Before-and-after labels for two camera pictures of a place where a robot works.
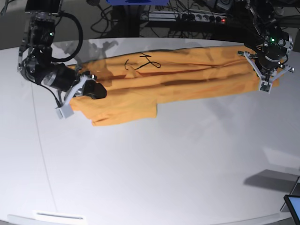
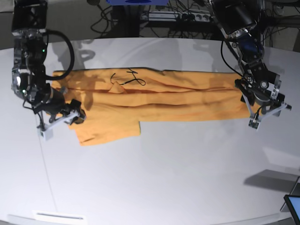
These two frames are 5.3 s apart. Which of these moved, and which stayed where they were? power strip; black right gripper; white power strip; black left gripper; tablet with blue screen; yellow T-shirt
Moved: black right gripper; yellow T-shirt; black left gripper
Stayed: power strip; white power strip; tablet with blue screen
